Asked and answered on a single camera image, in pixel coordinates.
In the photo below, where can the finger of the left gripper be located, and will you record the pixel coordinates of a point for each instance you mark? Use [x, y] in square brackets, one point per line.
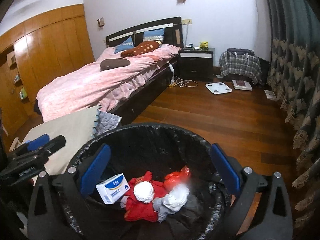
[31, 145]
[48, 149]

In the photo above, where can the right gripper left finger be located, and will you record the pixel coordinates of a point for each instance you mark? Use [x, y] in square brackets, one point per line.
[58, 209]

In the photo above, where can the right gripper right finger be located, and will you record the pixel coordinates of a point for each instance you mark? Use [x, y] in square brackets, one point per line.
[273, 216]

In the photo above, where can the white blue carton box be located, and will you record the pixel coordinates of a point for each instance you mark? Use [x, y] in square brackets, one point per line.
[112, 189]

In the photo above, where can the red fabric garment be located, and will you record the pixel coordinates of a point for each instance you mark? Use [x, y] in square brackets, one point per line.
[136, 210]

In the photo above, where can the white paper ball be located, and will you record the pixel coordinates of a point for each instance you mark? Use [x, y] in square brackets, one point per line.
[144, 192]

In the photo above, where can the red plastic bag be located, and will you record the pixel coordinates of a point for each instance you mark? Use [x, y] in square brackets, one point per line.
[177, 177]

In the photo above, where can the grey cloth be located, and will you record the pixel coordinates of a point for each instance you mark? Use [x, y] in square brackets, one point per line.
[161, 210]

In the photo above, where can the white cloth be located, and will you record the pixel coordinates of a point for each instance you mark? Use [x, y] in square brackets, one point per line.
[176, 198]

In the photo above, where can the black lined trash bin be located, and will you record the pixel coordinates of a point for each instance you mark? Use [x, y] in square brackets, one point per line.
[150, 152]

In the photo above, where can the small white wooden stool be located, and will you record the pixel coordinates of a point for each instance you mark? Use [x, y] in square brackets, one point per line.
[15, 144]

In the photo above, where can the grey quilted mat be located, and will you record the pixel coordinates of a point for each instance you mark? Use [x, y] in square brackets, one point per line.
[104, 122]

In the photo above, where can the wooden wardrobe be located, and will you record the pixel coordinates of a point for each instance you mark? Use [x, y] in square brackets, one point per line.
[34, 53]

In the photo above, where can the brown cushion on bed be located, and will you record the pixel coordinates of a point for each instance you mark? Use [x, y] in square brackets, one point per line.
[109, 64]

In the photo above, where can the bed with pink cover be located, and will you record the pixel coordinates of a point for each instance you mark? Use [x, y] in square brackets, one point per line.
[125, 91]

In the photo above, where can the left blue pillow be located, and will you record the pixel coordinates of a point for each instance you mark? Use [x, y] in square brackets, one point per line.
[126, 45]

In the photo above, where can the blue pillow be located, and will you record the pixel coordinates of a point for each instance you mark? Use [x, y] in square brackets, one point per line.
[154, 35]
[126, 45]

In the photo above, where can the white bathroom scale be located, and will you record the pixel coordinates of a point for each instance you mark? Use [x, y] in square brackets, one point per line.
[218, 88]

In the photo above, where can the dark green patterned curtain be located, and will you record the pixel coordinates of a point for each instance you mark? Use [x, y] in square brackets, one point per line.
[294, 77]

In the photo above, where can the brown dotted pillow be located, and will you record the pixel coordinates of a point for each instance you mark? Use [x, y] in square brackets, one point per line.
[142, 48]

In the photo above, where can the right blue pillow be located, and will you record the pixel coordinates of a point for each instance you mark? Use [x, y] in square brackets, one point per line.
[154, 35]

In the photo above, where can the black bedside cabinet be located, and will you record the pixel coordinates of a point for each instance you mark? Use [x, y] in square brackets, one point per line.
[197, 65]

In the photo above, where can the yellow plush toy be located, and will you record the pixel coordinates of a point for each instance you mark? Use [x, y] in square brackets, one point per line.
[204, 45]

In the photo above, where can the left wall lamp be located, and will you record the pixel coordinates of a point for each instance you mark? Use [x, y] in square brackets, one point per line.
[101, 22]

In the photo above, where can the wall power socket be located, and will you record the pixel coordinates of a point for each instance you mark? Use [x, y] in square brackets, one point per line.
[186, 21]

